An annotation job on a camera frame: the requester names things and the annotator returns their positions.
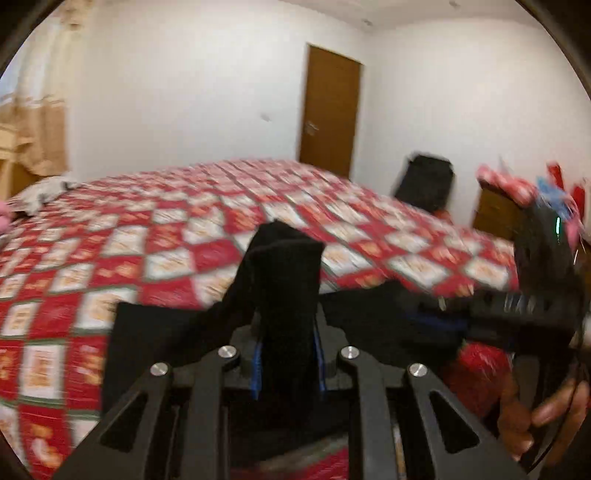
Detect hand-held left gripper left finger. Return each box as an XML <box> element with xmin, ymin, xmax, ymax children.
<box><xmin>53</xmin><ymin>325</ymin><xmax>264</xmax><ymax>480</ymax></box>

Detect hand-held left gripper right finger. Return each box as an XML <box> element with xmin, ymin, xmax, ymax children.
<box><xmin>314</xmin><ymin>323</ymin><xmax>529</xmax><ymax>480</ymax></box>

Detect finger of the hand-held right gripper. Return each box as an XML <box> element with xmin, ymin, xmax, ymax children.
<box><xmin>402</xmin><ymin>290</ymin><xmax>476</xmax><ymax>356</ymax></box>

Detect black pants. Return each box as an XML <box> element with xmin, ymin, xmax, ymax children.
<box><xmin>100</xmin><ymin>220</ymin><xmax>467</xmax><ymax>462</ymax></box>

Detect person's right hand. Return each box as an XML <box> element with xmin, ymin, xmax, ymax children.
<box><xmin>498</xmin><ymin>369</ymin><xmax>591</xmax><ymax>462</ymax></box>

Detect wooden cabinet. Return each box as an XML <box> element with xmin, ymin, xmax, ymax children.
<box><xmin>473</xmin><ymin>189</ymin><xmax>527</xmax><ymax>241</ymax></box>

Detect red and blue clutter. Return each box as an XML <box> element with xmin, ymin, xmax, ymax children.
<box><xmin>536</xmin><ymin>161</ymin><xmax>591</xmax><ymax>241</ymax></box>

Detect red checked bedsheet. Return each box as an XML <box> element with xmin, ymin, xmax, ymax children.
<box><xmin>0</xmin><ymin>159</ymin><xmax>522</xmax><ymax>480</ymax></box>

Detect brown wooden door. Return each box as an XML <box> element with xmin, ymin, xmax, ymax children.
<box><xmin>299</xmin><ymin>44</ymin><xmax>362</xmax><ymax>178</ymax></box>

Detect grey patterned pillow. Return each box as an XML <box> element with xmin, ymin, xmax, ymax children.
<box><xmin>9</xmin><ymin>178</ymin><xmax>79</xmax><ymax>215</ymax></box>

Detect beige patterned curtain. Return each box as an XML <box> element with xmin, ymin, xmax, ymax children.
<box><xmin>0</xmin><ymin>0</ymin><xmax>95</xmax><ymax>178</ymax></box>

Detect cream wooden headboard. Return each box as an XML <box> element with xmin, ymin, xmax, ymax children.
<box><xmin>0</xmin><ymin>127</ymin><xmax>44</xmax><ymax>199</ymax></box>

